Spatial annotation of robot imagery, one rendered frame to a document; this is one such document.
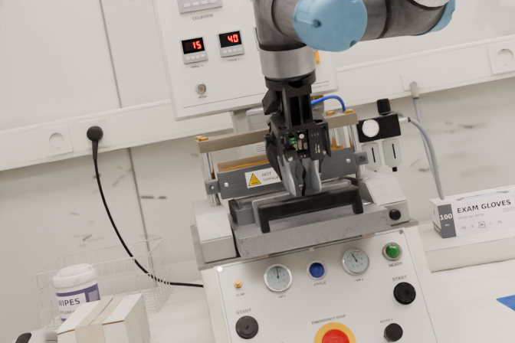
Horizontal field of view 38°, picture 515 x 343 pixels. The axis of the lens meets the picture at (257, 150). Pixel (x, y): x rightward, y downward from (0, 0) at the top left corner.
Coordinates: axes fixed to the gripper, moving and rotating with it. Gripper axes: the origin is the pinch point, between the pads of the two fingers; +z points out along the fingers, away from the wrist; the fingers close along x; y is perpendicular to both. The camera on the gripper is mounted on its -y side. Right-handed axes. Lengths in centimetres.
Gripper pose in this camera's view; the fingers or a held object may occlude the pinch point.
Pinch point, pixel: (302, 195)
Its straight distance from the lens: 113.1
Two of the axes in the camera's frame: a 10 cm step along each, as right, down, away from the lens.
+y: 1.7, 3.7, -9.2
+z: 1.3, 9.1, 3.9
